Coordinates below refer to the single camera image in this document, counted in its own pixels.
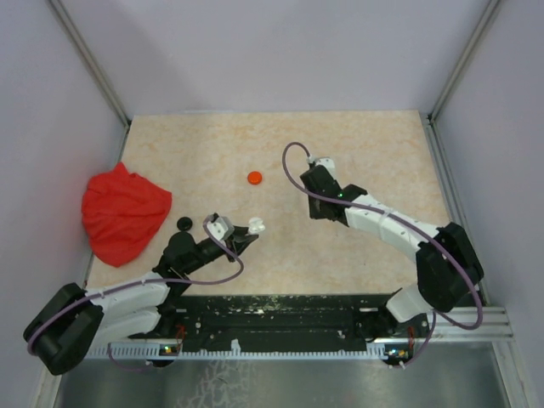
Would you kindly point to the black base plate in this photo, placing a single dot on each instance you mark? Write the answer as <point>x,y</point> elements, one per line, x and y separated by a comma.
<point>266,323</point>

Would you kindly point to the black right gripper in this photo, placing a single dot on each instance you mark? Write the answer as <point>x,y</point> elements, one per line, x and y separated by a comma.
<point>314,213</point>

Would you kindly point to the white round charging case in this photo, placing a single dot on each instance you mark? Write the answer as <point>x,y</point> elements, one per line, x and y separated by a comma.
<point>256,226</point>

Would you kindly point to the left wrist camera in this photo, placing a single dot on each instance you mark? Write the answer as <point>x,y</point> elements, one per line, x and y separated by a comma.
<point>218,227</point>

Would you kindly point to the black round charging case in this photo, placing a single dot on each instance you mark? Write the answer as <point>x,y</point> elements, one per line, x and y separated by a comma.
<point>184,224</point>

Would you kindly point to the aluminium side rail right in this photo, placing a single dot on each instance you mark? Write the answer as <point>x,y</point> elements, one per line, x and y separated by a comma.
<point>495,327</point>

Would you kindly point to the red crumpled cloth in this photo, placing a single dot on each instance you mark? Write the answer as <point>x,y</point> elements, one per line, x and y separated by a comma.
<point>121,214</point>

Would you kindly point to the aluminium corner post left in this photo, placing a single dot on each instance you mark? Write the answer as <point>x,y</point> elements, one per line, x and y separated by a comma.
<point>89,61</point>

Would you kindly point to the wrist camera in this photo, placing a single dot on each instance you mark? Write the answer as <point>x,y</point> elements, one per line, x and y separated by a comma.
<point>327,163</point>
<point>218,227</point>

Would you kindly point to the white slotted cable duct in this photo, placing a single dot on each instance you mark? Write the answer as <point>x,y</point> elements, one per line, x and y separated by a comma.
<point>165,351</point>

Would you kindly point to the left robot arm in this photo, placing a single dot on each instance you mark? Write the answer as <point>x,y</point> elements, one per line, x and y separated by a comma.
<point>75,321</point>

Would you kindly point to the aluminium corner post right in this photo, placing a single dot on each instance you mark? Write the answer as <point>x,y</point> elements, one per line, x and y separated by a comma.
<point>485,22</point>

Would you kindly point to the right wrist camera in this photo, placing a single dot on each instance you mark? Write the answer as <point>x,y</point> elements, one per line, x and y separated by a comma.
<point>327,163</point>

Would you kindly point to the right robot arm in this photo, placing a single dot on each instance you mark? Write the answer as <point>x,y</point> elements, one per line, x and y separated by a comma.
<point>447,266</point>

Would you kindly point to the aluminium corner post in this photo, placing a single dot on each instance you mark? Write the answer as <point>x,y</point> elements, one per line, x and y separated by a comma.
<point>89,61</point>
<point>485,22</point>

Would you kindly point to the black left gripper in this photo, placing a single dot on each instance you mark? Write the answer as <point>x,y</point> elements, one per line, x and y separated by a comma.
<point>241,244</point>

